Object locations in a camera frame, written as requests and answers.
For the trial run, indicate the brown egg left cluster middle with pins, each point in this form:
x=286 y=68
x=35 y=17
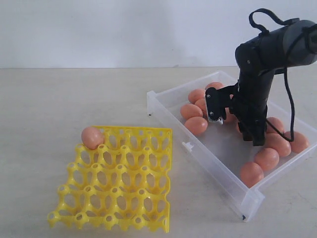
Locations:
x=190 y=110

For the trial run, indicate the brown egg cluster back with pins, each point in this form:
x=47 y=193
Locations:
x=216 y=85

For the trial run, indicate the brown egg bin right back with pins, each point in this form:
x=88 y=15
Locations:
x=277 y=123

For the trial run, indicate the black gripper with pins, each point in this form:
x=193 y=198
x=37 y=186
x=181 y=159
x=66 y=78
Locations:
x=250 y=104

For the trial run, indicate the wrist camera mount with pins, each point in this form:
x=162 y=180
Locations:
x=217 y=100

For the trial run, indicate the brown egg cluster centre-right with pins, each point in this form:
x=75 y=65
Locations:
x=230 y=118

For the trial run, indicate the brown egg bin front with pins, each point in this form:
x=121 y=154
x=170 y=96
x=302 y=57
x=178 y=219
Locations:
x=251 y=173

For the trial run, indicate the clear plastic bin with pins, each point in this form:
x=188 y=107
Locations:
x=221 y=151

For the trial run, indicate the yellow plastic egg tray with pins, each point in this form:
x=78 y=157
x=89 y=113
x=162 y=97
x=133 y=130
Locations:
x=123 y=182

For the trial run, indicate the brown egg left cluster front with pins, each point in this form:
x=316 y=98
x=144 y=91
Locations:
x=196 y=125

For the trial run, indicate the brown egg cluster centre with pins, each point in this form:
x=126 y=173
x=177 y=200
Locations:
x=201 y=103

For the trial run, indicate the brown egg bin right middle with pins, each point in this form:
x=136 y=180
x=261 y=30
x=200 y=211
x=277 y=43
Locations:
x=276 y=142

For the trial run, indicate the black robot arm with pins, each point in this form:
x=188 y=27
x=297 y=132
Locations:
x=259 y=60

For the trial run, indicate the brown egg bin front-right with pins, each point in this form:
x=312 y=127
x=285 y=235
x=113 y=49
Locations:
x=267 y=159

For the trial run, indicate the brown egg bin far right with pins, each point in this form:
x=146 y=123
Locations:
x=300 y=143

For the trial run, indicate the brown egg cluster back-left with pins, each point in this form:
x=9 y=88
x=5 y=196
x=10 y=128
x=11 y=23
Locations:
x=195 y=95

